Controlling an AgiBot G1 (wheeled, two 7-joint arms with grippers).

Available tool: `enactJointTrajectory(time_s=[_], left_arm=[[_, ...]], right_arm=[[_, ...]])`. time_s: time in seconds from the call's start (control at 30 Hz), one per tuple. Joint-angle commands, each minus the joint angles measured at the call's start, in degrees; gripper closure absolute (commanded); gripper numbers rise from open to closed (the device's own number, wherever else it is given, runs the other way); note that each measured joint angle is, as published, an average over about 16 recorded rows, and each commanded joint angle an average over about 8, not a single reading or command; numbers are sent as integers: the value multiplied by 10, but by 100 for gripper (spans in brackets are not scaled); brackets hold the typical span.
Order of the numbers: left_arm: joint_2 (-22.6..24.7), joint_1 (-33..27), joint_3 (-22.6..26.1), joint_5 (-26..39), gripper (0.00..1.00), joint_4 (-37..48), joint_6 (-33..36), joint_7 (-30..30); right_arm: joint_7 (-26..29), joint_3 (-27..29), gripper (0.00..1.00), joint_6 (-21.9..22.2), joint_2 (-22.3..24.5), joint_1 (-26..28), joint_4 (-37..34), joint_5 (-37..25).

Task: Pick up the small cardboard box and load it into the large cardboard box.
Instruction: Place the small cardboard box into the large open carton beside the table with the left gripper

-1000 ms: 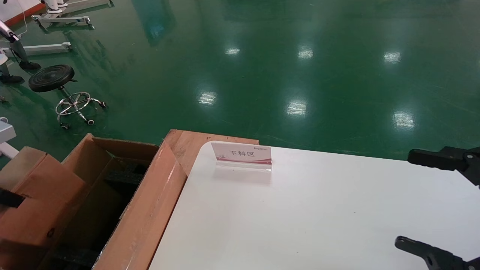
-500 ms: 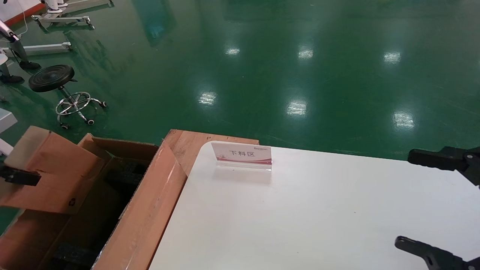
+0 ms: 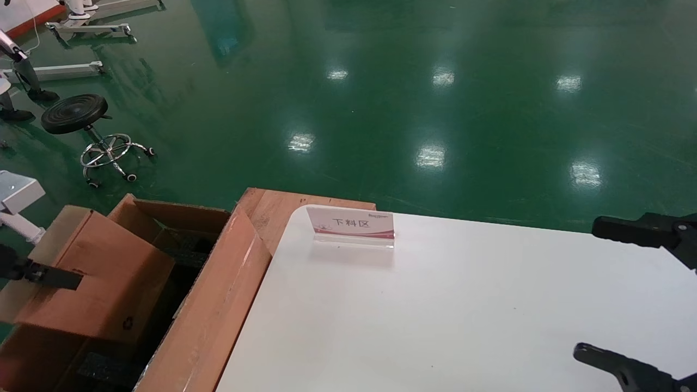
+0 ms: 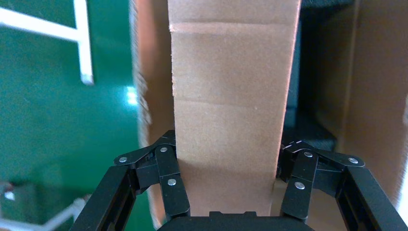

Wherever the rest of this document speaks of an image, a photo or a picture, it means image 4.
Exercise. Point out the black foam insert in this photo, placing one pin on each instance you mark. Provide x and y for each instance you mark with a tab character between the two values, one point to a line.
310	126

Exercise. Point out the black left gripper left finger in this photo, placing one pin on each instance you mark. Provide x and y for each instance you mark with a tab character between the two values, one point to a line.
169	178

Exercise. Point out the small cardboard box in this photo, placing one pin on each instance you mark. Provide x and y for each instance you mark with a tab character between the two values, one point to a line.
229	95

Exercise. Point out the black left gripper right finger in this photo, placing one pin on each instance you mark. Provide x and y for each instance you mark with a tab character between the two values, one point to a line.
301	181

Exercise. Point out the large open cardboard box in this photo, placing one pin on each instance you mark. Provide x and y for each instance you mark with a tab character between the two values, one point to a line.
366	79

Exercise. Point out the white robot support stand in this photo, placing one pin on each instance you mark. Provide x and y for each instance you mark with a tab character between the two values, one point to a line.
83	38

